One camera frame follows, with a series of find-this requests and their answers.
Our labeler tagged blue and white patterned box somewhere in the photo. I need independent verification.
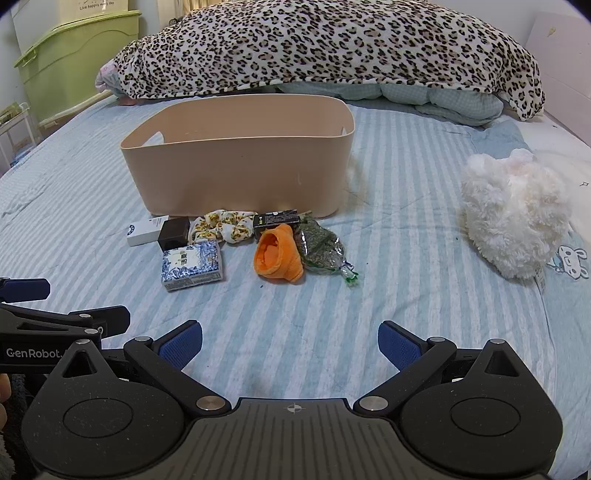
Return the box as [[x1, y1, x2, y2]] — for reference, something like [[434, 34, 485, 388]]
[[161, 240, 223, 293]]

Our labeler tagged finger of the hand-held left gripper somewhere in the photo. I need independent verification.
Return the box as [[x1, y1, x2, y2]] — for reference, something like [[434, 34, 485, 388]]
[[0, 304, 131, 345], [0, 278, 51, 304]]

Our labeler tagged pale blue checked quilt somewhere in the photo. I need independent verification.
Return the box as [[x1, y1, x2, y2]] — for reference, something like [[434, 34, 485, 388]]
[[277, 82, 504, 126]]

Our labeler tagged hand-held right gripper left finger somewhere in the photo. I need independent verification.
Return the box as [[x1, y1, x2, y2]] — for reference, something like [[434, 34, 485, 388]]
[[58, 320, 232, 417]]

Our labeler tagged white pillow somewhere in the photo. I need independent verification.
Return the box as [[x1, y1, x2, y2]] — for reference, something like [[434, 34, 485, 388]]
[[531, 113, 591, 195]]

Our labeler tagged green plastic storage bin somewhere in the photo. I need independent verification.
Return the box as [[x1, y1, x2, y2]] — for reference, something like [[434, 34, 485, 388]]
[[14, 10, 143, 130]]

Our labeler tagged white wire rack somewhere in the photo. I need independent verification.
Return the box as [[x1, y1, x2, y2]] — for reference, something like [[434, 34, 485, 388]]
[[0, 102, 38, 171]]

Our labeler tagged person's left hand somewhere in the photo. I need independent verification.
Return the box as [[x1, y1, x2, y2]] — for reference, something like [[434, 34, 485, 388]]
[[0, 373, 13, 432]]

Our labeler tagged cream plastic storage bin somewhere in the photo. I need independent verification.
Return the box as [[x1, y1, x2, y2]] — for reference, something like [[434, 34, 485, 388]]
[[11, 0, 132, 51]]

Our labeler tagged beige plastic basket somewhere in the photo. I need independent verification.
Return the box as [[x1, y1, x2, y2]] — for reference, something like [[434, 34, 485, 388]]
[[120, 95, 355, 219]]

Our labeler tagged orange sock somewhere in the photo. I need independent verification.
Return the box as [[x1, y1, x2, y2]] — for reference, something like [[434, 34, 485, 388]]
[[254, 224, 305, 282]]

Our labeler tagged black rectangular carton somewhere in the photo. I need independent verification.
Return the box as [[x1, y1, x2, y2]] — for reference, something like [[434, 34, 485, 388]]
[[253, 210, 300, 241]]

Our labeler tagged white slim carton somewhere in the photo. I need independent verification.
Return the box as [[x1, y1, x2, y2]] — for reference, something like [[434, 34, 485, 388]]
[[127, 216, 169, 247]]

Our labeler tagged pale pink board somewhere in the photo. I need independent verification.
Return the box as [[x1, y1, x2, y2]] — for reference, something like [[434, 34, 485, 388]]
[[526, 11, 591, 134]]

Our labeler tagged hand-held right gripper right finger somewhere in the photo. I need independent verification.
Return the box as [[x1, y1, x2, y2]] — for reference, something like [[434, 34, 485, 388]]
[[353, 320, 532, 416]]

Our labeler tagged floral fabric scrunchie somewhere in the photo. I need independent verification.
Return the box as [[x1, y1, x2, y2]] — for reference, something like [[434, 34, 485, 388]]
[[189, 209, 258, 245]]

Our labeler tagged blue striped bed sheet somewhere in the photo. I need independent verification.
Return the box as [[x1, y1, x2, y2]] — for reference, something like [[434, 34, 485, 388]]
[[0, 90, 591, 480]]

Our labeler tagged clear packet of dried herbs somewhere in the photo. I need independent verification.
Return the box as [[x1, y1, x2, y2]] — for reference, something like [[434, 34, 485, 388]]
[[294, 213, 360, 289]]

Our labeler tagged white plush toy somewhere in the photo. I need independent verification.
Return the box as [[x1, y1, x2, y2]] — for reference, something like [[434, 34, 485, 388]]
[[462, 148, 573, 281]]

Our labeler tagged light blue rabbit print blanket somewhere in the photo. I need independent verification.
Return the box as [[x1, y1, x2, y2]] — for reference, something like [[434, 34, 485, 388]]
[[471, 117, 591, 324]]

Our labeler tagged leopard print blanket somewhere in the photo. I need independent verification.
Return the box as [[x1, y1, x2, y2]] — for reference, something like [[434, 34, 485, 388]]
[[113, 0, 546, 121]]

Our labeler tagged pink floral cloth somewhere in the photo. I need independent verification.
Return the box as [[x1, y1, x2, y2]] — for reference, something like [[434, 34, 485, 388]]
[[95, 62, 122, 97]]

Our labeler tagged small black box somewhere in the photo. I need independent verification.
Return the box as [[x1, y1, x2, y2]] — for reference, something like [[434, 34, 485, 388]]
[[158, 217, 191, 252]]

